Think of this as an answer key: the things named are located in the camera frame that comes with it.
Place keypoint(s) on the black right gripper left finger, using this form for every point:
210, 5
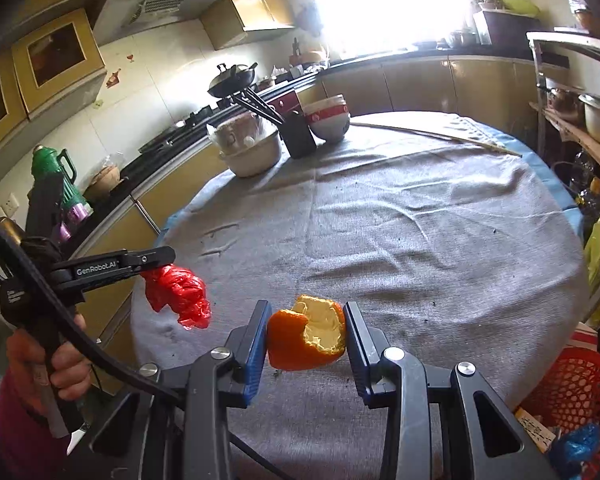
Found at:
248, 346

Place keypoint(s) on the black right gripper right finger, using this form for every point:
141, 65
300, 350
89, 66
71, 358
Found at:
365, 345

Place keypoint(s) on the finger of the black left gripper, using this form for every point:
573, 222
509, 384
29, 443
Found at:
149, 259

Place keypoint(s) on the red plastic bag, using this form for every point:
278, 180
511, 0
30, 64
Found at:
182, 291

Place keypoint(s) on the orange peel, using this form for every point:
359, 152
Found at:
311, 334

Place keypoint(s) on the white ceramic bowl with trash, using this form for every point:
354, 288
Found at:
248, 144

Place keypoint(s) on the person's left hand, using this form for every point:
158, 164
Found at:
70, 374

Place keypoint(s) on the green thermos jug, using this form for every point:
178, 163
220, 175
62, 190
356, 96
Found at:
56, 206

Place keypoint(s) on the grey tablecloth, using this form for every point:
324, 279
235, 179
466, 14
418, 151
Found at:
456, 253

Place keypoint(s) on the orange white cardboard box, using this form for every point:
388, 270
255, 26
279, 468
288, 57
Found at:
542, 437

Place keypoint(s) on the black wok on stove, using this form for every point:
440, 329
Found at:
231, 80

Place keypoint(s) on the black chopstick holder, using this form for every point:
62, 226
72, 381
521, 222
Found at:
296, 135

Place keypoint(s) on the red plastic mesh basket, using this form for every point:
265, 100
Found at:
568, 397

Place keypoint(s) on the long wooden stick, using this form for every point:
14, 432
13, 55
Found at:
495, 148

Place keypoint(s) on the red white ceramic bowl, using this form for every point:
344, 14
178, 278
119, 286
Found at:
328, 119

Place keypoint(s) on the blue plastic bag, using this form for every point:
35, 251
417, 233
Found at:
569, 453

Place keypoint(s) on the range hood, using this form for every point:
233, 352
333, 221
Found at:
121, 18

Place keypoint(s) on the metal storage rack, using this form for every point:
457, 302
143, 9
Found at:
570, 129

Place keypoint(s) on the black microwave oven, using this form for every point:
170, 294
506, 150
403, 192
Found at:
502, 29

